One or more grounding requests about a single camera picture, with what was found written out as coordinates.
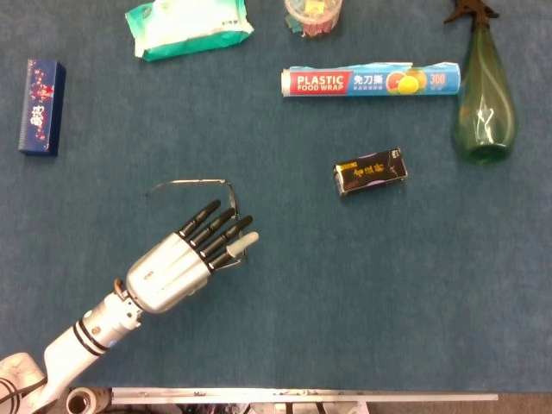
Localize thin wire-frame eyeglasses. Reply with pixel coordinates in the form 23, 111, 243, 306
145, 178, 250, 265

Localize green wet wipes pack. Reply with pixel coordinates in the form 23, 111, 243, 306
124, 0, 255, 62

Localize blue plastic food wrap roll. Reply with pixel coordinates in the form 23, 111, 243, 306
281, 61, 461, 98

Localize clear jar of colourful clips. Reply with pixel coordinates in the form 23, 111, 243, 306
283, 0, 344, 40

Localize green spray bottle black nozzle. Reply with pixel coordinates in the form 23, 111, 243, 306
443, 0, 518, 165

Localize small black gold-print box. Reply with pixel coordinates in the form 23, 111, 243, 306
332, 147, 409, 198

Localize aluminium rail bar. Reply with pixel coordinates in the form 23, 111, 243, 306
110, 386, 499, 406

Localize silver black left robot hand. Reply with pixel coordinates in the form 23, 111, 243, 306
124, 198, 260, 315

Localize dark blue rectangular box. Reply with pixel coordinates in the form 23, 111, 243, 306
17, 58, 67, 157

